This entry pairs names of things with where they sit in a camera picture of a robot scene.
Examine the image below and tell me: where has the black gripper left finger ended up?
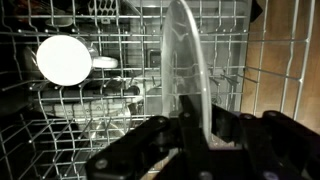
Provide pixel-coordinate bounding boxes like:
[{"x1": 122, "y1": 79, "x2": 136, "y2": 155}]
[{"x1": 84, "y1": 94, "x2": 214, "y2": 180}]

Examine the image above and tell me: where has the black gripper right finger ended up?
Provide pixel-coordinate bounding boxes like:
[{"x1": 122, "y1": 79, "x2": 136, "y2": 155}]
[{"x1": 211, "y1": 104, "x2": 320, "y2": 180}]

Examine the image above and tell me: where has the white round plate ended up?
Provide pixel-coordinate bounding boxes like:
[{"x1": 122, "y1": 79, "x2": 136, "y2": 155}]
[{"x1": 160, "y1": 0, "x2": 213, "y2": 148}]

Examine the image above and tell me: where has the white ceramic mug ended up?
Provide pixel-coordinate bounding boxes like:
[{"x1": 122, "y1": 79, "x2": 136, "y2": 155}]
[{"x1": 35, "y1": 34, "x2": 119, "y2": 87}]

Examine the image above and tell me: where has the grey cutlery basket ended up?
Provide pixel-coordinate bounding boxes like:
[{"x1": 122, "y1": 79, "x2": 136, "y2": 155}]
[{"x1": 88, "y1": 0, "x2": 120, "y2": 18}]

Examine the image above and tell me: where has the wire dishwasher rack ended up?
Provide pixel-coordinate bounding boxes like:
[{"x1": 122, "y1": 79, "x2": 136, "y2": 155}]
[{"x1": 0, "y1": 0, "x2": 318, "y2": 180}]

